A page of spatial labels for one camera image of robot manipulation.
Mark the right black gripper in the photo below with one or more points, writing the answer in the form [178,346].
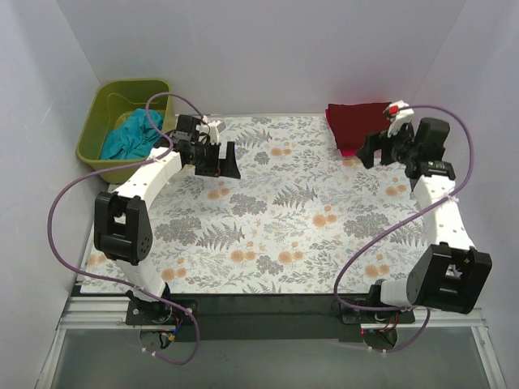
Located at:
[386,144]

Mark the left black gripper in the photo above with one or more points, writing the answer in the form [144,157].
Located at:
[213,159]

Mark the dark red t shirt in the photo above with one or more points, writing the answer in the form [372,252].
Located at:
[350,124]

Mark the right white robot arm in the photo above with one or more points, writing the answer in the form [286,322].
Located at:
[451,273]

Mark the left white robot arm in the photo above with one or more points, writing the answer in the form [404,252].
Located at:
[122,228]

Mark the folded pink t shirt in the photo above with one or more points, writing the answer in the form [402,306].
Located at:
[347,153]

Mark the teal t shirt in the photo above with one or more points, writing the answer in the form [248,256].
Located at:
[133,139]

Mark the floral table mat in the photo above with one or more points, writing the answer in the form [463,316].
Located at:
[301,219]

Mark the olive green plastic bin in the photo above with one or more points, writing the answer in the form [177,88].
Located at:
[113,104]

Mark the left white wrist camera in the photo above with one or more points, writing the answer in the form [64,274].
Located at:
[209,131]

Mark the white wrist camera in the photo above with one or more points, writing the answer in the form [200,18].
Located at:
[209,131]
[398,113]

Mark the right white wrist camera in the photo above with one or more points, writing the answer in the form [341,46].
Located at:
[398,113]

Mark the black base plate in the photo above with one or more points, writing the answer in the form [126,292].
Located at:
[274,317]

